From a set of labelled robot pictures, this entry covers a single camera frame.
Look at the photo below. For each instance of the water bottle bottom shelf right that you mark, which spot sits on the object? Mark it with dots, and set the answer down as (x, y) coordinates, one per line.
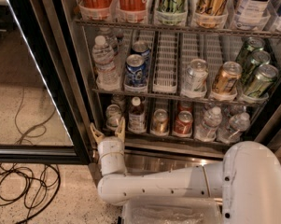
(231, 130)

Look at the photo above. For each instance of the green can back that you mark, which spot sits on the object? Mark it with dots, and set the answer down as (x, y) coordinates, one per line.
(250, 44)

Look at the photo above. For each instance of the red cola can front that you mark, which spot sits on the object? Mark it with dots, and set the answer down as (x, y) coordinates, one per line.
(183, 123)

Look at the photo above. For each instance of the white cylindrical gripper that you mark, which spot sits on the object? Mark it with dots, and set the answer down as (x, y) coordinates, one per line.
(110, 146)

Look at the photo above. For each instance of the red cola can behind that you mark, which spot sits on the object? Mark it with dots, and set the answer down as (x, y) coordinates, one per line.
(184, 106)

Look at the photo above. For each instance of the blue pepsi can behind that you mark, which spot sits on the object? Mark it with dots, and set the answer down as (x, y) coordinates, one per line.
(141, 47)

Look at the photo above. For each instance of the red cola can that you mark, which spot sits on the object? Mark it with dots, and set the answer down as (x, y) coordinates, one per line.
(184, 106)
(183, 123)

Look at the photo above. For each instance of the water bottle middle shelf front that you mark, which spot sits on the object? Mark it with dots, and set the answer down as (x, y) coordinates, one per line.
(104, 59)

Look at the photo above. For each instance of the gold can bottom shelf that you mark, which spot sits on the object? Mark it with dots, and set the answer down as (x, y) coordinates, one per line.
(160, 121)

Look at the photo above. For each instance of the white silver can middle shelf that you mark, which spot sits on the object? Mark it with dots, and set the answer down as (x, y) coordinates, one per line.
(196, 75)

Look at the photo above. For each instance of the water bottle middle shelf behind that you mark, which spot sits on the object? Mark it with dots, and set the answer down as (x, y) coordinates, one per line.
(110, 38)

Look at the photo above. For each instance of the clear plastic bin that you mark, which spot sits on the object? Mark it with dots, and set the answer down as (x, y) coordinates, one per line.
(170, 210)

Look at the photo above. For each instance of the green can middle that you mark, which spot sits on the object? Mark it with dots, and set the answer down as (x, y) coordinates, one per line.
(254, 60)

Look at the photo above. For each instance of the brown glass bottle white cap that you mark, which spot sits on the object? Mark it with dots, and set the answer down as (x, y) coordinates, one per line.
(136, 123)

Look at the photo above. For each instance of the gold can middle shelf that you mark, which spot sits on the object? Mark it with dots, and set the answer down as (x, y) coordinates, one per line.
(226, 78)

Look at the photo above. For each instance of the white labelled bottle top shelf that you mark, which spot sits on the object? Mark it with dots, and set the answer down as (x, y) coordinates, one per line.
(251, 8)

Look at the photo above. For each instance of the water bottle shelf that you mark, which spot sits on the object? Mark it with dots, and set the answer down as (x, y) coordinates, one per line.
(206, 130)
(104, 59)
(231, 130)
(110, 38)

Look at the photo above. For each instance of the green can front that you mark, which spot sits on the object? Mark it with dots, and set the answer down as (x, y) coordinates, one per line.
(263, 78)

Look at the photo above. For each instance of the empty white shelf tray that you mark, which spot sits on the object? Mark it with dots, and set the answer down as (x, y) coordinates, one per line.
(165, 70)

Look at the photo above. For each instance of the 7up can bottom shelf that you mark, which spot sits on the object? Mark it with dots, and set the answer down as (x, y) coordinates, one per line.
(113, 115)

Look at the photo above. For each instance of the blue pepsi can front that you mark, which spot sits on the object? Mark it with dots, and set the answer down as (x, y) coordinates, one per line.
(135, 71)

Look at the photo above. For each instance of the blue pepsi can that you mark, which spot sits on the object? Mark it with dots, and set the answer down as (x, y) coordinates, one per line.
(135, 71)
(141, 47)

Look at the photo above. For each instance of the water bottle bottom shelf left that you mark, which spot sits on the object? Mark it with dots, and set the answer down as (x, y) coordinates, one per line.
(206, 130)

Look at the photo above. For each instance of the glass fridge door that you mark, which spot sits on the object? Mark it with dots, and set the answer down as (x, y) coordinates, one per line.
(43, 117)

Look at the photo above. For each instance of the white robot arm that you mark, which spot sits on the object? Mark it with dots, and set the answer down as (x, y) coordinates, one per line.
(247, 180)

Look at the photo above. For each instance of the stainless steel fridge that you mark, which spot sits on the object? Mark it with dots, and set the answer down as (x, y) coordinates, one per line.
(80, 34)

